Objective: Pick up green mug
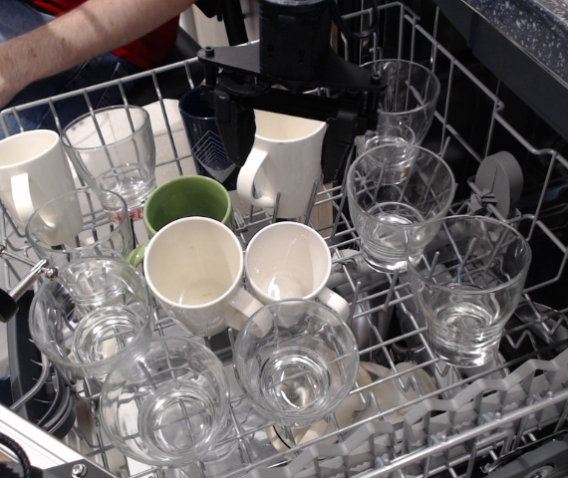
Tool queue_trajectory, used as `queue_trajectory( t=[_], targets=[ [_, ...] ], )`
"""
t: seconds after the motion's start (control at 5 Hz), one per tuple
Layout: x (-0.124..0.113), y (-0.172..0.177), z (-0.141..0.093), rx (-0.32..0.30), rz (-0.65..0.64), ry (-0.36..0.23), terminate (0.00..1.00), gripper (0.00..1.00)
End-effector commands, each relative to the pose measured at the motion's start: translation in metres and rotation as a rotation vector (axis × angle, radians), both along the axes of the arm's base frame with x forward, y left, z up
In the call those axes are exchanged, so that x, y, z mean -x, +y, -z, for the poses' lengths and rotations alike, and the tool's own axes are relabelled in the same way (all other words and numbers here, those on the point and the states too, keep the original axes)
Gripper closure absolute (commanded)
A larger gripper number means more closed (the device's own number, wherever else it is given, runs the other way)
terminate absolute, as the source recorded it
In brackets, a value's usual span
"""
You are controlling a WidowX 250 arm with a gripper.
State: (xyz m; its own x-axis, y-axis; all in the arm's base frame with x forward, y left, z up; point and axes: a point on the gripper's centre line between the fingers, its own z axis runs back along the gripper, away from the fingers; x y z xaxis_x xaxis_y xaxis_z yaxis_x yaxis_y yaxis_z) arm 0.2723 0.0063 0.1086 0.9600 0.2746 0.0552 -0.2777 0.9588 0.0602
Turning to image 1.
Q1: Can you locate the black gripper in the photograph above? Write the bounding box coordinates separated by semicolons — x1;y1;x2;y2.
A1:
197;42;381;180

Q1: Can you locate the green ceramic mug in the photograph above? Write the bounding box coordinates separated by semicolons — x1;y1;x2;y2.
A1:
126;175;236;268

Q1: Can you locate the person's bare forearm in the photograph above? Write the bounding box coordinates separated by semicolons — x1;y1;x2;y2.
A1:
0;0;192;110

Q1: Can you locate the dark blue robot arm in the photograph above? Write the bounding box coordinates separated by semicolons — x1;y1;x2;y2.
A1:
198;1;382;181

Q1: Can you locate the tall white mug rear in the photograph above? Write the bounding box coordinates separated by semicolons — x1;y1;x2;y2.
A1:
237;110;328;219

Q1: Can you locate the navy blue mug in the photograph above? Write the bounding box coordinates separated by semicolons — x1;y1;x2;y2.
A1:
178;86;239;190

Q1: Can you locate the small white mug front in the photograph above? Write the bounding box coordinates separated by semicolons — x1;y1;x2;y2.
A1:
245;222;350;321

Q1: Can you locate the large white mug front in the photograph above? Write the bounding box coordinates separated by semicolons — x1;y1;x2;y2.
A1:
143;216;263;337

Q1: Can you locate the white mug far left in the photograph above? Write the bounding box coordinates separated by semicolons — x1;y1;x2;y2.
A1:
0;129;82;246

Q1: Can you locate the clear glass rear right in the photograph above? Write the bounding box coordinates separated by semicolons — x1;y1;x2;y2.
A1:
355;59;440;156

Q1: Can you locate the clear glass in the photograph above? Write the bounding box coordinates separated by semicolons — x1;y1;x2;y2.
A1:
345;142;455;273
61;106;156;217
26;188;134;279
100;337;230;467
355;59;440;156
406;215;532;367
29;256;154;381
233;299;359;427

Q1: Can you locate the clear glass middle right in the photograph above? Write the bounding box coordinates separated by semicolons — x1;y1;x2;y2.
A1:
345;142;455;273

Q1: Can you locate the clear glass rear left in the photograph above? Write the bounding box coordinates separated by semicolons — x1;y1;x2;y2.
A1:
61;106;156;217

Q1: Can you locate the grey plastic rack roller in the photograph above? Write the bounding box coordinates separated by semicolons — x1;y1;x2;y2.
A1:
469;150;524;218

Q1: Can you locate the clear glass front right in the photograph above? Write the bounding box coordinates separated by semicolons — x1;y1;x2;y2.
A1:
406;215;532;367

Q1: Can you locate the clear glass front centre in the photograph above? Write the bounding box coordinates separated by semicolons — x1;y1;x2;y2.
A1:
233;299;359;427

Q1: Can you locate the clear glass middle left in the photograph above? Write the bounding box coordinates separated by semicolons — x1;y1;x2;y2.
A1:
26;188;134;279

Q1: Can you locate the white plates lower rack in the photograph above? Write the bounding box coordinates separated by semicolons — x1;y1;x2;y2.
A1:
267;361;436;452

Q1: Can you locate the clear glass lower left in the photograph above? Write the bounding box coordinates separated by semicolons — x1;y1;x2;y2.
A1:
29;256;154;381

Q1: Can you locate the clear glass front left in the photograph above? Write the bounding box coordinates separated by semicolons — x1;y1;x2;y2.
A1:
100;337;230;467

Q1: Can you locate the grey plastic tine row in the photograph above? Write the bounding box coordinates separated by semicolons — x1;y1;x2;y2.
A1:
265;348;568;477

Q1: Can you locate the grey wire dishwasher rack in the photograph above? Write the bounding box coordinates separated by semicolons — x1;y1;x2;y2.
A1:
0;0;568;478

